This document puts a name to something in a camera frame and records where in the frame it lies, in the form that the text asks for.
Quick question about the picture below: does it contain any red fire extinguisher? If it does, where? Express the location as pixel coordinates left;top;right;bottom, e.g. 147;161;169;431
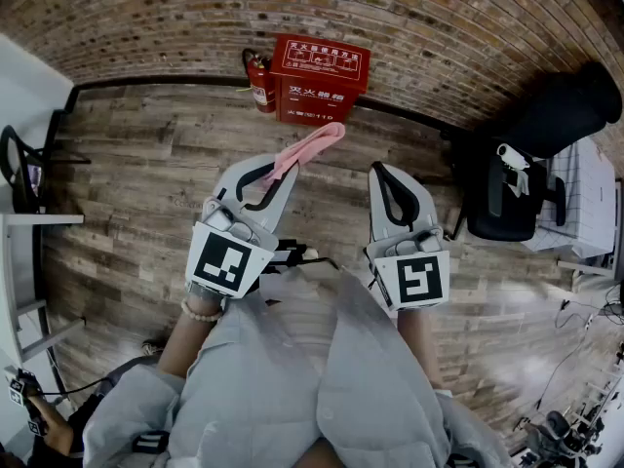
242;48;278;115

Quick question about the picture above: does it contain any black strap buckle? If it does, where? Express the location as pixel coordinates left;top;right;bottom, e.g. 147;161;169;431
444;450;482;468
131;429;171;456

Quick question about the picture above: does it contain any small white camera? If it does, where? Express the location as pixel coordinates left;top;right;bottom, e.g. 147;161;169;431
495;142;531;170

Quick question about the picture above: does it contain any black office chair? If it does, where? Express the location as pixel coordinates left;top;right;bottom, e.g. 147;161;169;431
448;60;623;243

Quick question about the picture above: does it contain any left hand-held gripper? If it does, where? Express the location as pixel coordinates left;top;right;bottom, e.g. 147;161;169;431
184;152;300;303

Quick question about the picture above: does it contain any grey and black robot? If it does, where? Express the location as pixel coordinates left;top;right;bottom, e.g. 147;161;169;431
524;409;605;457

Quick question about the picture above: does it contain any grey shirt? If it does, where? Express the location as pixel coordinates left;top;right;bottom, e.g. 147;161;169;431
82;265;513;468

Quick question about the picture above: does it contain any black mesh chair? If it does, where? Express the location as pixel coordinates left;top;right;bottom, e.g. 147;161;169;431
0;124;92;214

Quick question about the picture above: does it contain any pale bead bracelet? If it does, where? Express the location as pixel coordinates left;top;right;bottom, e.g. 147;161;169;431
179;297;224;324

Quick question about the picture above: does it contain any pink cloth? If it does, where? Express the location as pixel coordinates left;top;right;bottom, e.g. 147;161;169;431
262;122;347;182

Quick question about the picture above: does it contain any red fire extinguisher box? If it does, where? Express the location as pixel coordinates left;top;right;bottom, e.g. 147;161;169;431
267;32;371;127

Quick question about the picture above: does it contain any person's left forearm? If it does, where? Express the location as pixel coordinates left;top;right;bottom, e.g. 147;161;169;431
156;299;225;379

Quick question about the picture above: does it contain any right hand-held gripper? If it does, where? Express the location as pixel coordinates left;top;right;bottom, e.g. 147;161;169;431
364;161;451;314

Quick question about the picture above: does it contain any person's right forearm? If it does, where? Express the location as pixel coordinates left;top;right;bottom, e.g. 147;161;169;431
395;307;443;389

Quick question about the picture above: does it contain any white desk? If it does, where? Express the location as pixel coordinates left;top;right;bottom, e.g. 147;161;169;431
0;212;87;374

